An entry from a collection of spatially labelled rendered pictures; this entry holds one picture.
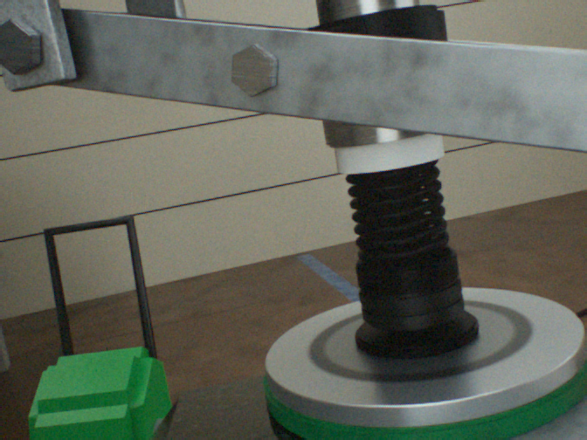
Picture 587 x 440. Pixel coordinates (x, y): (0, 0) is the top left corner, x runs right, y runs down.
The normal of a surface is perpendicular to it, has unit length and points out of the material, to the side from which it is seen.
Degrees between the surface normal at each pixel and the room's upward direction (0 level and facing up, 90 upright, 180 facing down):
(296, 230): 90
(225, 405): 0
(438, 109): 90
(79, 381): 34
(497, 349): 0
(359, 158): 90
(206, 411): 0
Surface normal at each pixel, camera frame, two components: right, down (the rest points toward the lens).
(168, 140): 0.22, 0.14
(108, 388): -0.22, -0.69
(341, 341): -0.17, -0.97
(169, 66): -0.36, 0.23
